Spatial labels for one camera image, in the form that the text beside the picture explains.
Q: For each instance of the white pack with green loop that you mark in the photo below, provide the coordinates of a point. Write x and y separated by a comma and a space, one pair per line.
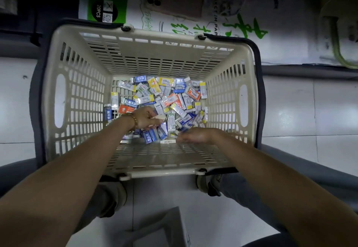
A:
338, 45

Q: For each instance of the pile of mixed packaged erasers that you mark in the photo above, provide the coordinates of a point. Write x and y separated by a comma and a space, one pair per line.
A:
167, 95

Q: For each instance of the beige plastic shopping basket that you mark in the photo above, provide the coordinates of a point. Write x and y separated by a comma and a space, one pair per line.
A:
156, 48

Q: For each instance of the person's right hand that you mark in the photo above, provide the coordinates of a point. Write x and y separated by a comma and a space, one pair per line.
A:
200, 136

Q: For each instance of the person's left forearm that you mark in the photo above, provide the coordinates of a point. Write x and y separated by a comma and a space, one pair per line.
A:
61, 182

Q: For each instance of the person's shoe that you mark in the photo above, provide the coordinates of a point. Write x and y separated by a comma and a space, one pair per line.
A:
208, 185
112, 199

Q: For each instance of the person's left shoe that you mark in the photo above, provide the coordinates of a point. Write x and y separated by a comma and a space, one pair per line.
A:
112, 199

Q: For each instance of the person's right forearm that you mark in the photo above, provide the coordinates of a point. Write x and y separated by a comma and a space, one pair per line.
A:
293, 196

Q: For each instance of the person's right shoe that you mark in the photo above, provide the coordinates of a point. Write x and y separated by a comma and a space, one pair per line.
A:
208, 185

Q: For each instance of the dark metal shelf unit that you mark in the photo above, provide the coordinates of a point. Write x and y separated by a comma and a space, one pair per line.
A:
16, 48

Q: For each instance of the grey plastic stool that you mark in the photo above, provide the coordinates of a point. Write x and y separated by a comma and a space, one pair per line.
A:
162, 227

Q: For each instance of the single white eraser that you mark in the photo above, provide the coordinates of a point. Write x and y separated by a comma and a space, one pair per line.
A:
160, 117

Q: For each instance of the person's left hand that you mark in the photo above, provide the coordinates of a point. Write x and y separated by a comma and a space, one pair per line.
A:
145, 119

